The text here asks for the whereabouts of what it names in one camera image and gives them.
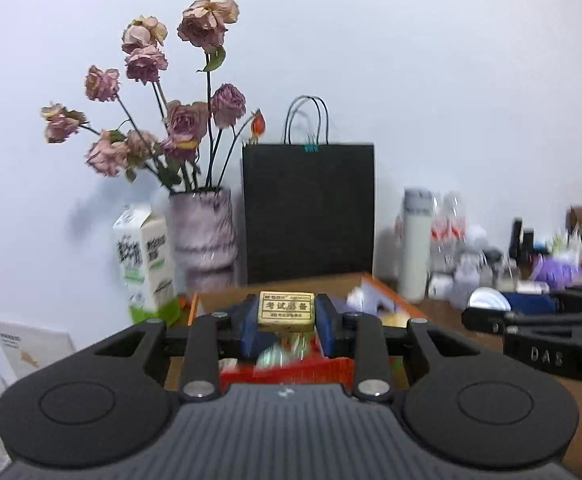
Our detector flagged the white plastic bag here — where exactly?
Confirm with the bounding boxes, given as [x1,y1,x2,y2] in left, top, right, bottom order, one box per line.
[346,286,378,317]

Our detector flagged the white thermos bottle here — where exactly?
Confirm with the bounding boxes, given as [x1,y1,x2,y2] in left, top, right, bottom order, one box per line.
[399,188,433,304]

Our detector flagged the black paper bag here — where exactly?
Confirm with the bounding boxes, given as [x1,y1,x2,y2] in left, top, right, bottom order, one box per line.
[242,95,376,287]

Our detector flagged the cream block eraser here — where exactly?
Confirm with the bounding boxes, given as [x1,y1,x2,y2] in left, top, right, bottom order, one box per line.
[257,291,318,333]

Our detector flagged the clear water bottle red label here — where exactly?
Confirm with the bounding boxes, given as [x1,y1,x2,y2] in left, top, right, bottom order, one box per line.
[430,192,453,273]
[448,192,469,261]

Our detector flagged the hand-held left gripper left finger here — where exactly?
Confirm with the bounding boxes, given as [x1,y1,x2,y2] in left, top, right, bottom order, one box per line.
[92,295,263,404]

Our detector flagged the yellow and white plush toy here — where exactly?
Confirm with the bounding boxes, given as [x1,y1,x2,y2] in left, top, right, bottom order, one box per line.
[378,307,414,332]

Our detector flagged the red cardboard box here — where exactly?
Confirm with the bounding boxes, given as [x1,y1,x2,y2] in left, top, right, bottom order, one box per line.
[188,272,429,392]

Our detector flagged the black bottles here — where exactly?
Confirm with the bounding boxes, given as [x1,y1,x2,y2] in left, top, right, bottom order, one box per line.
[509,217,537,267]

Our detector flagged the wooden desktop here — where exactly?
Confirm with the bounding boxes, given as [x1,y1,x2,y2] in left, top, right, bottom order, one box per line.
[411,287,582,480]

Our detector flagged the round white container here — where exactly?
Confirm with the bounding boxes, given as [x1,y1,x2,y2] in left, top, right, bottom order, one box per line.
[468,287,512,312]

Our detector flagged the white green milk carton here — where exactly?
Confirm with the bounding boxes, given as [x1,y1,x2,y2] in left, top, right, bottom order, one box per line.
[112,203,183,327]

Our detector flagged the iridescent plastic bag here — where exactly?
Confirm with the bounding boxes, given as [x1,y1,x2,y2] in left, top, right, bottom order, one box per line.
[253,336,317,378]

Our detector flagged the white flat carton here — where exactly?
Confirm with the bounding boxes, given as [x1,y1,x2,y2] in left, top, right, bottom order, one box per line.
[0,318,78,382]

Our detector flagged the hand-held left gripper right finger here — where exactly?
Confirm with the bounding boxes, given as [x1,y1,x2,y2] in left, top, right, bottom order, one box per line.
[315,293,478,403]

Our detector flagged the dried pink rose bouquet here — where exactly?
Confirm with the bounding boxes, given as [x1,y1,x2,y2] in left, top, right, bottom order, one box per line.
[41,0,267,195]

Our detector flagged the purple white ceramic vase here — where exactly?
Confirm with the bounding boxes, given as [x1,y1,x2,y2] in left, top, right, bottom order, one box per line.
[167,186,240,295]

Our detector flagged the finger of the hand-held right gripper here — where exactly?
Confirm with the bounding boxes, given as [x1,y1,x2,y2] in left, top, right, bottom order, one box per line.
[461,291,582,336]

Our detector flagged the purple package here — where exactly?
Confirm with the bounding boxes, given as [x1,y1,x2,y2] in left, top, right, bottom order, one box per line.
[532,252,582,285]

